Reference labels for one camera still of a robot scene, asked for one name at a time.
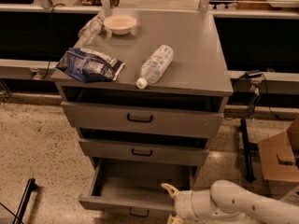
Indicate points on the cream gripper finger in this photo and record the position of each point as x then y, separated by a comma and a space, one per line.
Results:
172, 191

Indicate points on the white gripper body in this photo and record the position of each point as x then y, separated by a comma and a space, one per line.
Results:
183, 203

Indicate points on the grey bottom drawer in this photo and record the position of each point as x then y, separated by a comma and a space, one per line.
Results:
135, 187

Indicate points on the grey drawer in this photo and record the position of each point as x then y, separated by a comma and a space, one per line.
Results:
143, 147
135, 187
141, 112

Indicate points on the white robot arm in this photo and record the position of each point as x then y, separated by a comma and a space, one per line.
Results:
226, 201

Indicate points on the grey drawer cabinet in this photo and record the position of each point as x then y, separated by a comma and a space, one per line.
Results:
198, 67

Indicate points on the grey middle drawer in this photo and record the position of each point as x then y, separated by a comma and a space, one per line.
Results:
143, 147

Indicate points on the grey top drawer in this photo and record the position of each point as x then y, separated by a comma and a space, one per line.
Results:
141, 112

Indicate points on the black metal stand leg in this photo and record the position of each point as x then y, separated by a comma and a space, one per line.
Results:
247, 156

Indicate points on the brown cardboard box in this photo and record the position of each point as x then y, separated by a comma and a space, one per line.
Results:
277, 154

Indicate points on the clear plastic water bottle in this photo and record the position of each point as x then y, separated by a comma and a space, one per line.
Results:
154, 67

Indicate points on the black bar lower left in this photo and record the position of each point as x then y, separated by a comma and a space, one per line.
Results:
30, 187

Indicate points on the blue chip bag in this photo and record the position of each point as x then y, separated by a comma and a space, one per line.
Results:
88, 65

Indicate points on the white bowl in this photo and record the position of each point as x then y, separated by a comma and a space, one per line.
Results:
120, 24

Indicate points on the black power adapter with cables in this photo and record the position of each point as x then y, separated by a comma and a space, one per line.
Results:
257, 87

